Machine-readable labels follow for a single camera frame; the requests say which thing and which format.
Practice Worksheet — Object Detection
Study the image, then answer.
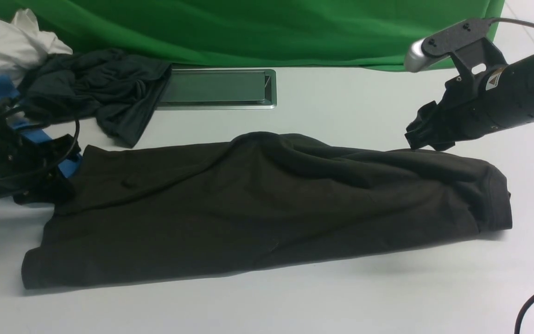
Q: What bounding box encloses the dark teal crumpled garment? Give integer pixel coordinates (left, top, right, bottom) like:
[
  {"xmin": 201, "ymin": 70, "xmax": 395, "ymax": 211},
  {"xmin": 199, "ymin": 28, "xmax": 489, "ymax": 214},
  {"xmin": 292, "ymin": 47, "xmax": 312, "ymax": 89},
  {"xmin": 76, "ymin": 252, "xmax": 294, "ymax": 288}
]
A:
[{"xmin": 18, "ymin": 49, "xmax": 172, "ymax": 148}]

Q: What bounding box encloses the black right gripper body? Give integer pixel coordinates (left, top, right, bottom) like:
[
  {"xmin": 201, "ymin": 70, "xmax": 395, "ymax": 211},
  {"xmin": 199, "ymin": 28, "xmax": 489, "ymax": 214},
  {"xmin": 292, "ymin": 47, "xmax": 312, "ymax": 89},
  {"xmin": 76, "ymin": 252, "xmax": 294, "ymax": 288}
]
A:
[{"xmin": 405, "ymin": 54, "xmax": 534, "ymax": 151}]

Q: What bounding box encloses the green backdrop cloth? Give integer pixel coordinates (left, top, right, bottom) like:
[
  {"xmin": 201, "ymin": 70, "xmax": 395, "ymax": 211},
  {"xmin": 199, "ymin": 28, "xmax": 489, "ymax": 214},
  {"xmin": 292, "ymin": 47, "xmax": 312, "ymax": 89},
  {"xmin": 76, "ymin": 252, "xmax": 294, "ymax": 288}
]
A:
[{"xmin": 0, "ymin": 0, "xmax": 504, "ymax": 71}]

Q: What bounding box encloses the blue crumpled garment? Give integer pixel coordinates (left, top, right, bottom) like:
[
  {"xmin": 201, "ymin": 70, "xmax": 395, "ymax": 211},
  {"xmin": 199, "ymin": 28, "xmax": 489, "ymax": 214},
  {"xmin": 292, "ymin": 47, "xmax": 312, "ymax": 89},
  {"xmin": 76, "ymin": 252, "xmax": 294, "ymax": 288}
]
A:
[{"xmin": 0, "ymin": 75, "xmax": 82, "ymax": 178}]

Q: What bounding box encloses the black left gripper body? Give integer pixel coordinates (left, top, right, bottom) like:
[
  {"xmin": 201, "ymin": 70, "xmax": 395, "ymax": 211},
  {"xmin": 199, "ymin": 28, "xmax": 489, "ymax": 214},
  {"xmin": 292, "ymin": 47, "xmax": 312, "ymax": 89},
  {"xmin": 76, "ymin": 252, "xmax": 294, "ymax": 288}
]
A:
[{"xmin": 0, "ymin": 106, "xmax": 81, "ymax": 205}]

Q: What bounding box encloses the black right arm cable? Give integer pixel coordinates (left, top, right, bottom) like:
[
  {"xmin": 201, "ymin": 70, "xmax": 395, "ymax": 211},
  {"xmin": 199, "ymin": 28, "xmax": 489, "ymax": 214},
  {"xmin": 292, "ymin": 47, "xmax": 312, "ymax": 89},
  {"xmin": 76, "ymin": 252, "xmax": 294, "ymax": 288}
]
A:
[{"xmin": 489, "ymin": 18, "xmax": 534, "ymax": 334}]

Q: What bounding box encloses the white crumpled garment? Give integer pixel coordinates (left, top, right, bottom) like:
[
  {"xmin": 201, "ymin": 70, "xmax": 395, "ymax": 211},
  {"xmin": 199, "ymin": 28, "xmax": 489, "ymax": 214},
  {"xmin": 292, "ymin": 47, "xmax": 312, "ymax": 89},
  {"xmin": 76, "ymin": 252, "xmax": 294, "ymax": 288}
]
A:
[{"xmin": 0, "ymin": 8, "xmax": 73, "ymax": 85}]

